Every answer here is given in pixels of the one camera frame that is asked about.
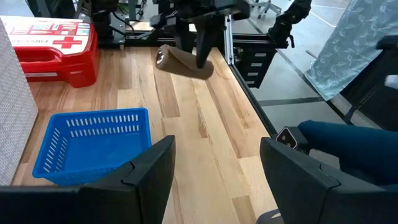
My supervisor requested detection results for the small grey camera box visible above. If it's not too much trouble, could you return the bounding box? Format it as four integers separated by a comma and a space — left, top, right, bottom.
275, 126, 300, 150

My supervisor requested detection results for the small blue plastic basket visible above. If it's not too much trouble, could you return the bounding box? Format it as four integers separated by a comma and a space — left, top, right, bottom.
32, 107, 153, 187

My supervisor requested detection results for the large white plastic basket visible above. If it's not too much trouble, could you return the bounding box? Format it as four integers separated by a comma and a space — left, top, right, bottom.
0, 18, 39, 186

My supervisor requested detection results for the silver aluminium bracket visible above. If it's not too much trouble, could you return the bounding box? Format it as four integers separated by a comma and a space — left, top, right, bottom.
223, 14, 234, 65

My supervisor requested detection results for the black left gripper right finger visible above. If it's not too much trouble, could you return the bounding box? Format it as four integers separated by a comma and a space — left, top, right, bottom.
260, 136, 398, 224

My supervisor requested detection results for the black box with white labels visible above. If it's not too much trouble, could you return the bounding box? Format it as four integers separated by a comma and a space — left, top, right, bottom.
233, 46, 278, 90

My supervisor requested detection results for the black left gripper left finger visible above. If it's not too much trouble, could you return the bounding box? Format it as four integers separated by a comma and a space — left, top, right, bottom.
0, 135, 177, 224

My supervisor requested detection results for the person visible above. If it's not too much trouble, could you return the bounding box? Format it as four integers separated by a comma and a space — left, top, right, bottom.
297, 119, 398, 187

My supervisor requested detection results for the brown bar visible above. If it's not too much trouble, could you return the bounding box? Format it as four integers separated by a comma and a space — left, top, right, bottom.
155, 44, 215, 81

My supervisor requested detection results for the pale blue leaf-print cloth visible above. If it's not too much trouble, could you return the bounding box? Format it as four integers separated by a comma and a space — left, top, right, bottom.
304, 0, 398, 102

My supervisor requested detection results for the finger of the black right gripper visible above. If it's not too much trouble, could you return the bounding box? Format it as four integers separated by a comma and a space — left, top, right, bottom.
195, 18, 226, 70
174, 22, 197, 54

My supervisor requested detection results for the red first aid kit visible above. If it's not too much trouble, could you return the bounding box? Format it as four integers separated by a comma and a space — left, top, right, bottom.
0, 15, 101, 89

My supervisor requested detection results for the black desk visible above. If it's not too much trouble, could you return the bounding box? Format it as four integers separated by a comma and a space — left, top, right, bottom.
340, 35, 398, 126

